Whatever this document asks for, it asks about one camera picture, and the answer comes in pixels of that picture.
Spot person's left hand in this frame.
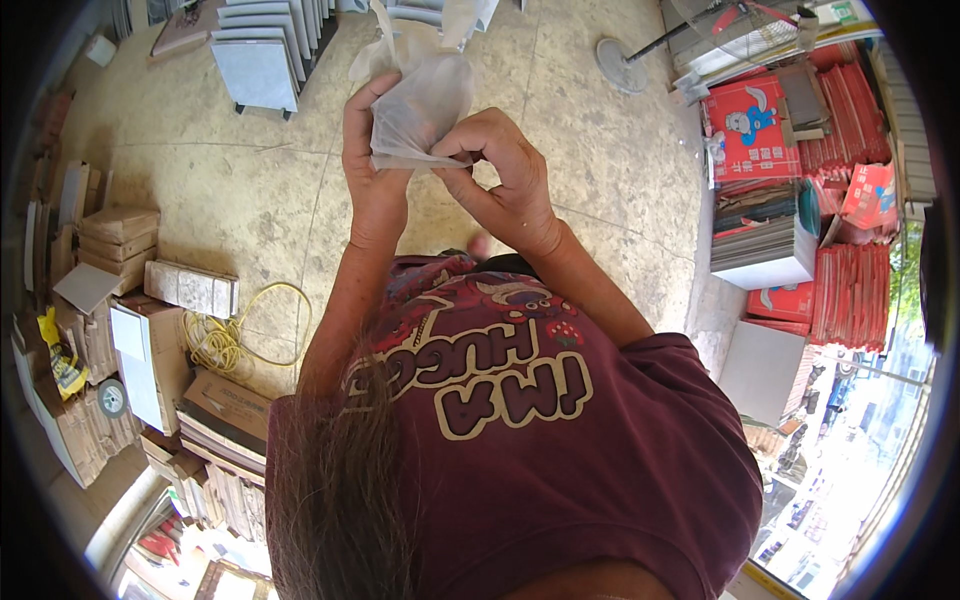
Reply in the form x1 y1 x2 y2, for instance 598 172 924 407
341 72 415 250

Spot person's right hand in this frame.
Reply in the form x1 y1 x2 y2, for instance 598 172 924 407
430 107 564 258

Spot translucent plastic bag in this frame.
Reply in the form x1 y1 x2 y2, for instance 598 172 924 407
348 0 481 173

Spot rack of grey tiles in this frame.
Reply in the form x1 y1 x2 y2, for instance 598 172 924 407
209 0 339 121

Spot person's legs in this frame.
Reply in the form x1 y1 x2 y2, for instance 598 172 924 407
442 232 541 276

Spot brown board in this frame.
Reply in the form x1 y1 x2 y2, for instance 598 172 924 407
149 0 223 63

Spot stone-look tile stack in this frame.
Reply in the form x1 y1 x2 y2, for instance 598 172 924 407
143 259 241 321

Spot stack of cardboard boxes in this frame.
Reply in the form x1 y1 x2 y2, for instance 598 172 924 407
76 207 162 295

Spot small white box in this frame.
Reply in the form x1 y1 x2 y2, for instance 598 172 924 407
83 33 119 69

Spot standing fan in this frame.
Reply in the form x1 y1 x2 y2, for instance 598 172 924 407
595 0 820 96

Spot flat cardboard box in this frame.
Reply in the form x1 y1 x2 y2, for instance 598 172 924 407
175 366 273 460

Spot grey square tile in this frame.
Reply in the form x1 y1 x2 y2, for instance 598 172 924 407
51 261 123 316

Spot open carton of white tiles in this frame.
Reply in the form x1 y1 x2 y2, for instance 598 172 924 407
109 295 194 438

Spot person's body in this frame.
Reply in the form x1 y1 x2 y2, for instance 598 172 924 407
265 252 765 600

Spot yellow plastic bag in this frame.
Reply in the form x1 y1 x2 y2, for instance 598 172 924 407
36 306 91 401

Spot heap of tile cartons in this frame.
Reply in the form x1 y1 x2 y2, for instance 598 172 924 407
11 157 147 490

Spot stack of grey tiles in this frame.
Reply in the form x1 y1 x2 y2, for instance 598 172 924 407
709 216 820 291

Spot large white tile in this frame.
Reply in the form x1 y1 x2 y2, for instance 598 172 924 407
718 320 809 429

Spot heap of red cartons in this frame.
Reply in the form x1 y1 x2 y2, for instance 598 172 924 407
700 41 903 355

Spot yellow cable coil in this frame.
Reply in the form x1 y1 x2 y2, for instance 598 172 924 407
181 282 314 378

